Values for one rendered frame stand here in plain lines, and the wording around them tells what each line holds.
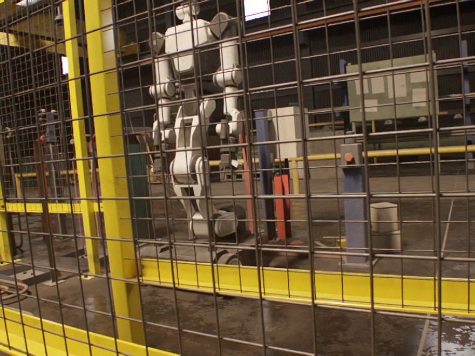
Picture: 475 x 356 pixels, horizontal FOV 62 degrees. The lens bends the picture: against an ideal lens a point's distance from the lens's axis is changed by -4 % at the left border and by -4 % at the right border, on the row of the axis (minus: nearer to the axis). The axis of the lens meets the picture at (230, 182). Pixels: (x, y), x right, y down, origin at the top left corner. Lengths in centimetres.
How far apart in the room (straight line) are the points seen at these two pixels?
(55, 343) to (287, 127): 254
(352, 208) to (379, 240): 36
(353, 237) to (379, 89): 554
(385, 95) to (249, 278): 690
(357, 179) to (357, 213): 19
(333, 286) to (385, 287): 10
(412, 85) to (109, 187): 690
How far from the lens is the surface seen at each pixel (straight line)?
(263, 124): 299
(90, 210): 255
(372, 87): 774
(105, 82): 106
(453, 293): 84
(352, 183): 232
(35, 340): 82
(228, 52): 215
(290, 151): 306
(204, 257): 199
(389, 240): 263
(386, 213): 260
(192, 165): 207
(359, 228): 235
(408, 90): 764
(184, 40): 223
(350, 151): 228
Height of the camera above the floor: 70
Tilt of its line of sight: 5 degrees down
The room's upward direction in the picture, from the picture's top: 5 degrees counter-clockwise
